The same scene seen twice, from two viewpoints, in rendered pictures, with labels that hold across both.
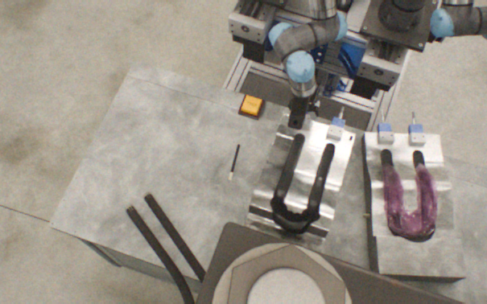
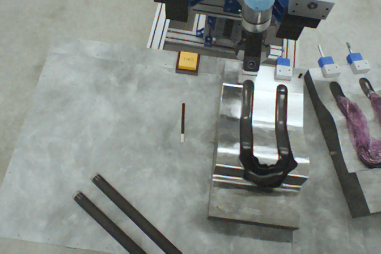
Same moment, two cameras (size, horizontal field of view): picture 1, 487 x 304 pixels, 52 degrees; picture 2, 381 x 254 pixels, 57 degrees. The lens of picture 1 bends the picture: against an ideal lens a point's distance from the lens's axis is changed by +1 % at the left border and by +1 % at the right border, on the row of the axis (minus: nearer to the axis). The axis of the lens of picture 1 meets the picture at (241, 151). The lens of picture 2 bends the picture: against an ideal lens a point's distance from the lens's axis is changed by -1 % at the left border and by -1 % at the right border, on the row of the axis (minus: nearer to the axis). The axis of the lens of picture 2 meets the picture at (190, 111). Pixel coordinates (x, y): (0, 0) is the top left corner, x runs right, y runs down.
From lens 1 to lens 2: 60 cm
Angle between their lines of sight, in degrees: 7
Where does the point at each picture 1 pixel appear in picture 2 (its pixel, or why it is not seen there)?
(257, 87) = not seen: hidden behind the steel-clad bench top
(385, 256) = (370, 192)
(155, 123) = (89, 96)
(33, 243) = not seen: outside the picture
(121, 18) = (37, 14)
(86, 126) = (19, 118)
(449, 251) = not seen: outside the picture
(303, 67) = not seen: outside the picture
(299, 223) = (270, 176)
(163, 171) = (108, 147)
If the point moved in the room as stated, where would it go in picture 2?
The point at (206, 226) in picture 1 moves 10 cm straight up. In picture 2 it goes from (168, 198) to (167, 191)
